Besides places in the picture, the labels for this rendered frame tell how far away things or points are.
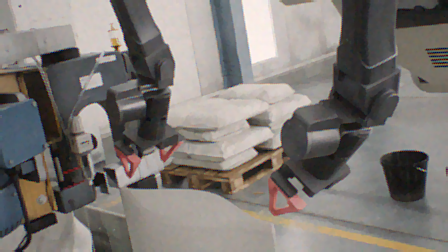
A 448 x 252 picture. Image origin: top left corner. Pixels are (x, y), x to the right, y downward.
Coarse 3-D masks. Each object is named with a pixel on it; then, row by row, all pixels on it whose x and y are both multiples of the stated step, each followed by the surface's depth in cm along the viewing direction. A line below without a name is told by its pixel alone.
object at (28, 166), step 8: (0, 96) 94; (8, 96) 92; (16, 96) 89; (24, 96) 90; (0, 104) 95; (32, 160) 92; (40, 160) 92; (24, 168) 91; (32, 168) 92; (40, 168) 92; (24, 176) 97; (32, 176) 94; (40, 176) 92
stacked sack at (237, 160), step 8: (248, 152) 422; (256, 152) 427; (176, 160) 439; (184, 160) 432; (192, 160) 424; (232, 160) 409; (240, 160) 413; (248, 160) 422; (208, 168) 415; (216, 168) 407; (224, 168) 402; (232, 168) 409
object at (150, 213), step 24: (120, 192) 124; (144, 192) 120; (168, 192) 117; (192, 192) 114; (144, 216) 110; (168, 216) 101; (192, 216) 116; (216, 216) 110; (240, 216) 99; (144, 240) 117; (168, 240) 103; (192, 240) 99; (216, 240) 97; (240, 240) 95; (264, 240) 91
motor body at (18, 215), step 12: (0, 168) 90; (0, 180) 89; (0, 192) 88; (12, 192) 90; (0, 204) 88; (12, 204) 90; (0, 216) 88; (12, 216) 90; (0, 228) 88; (12, 228) 90
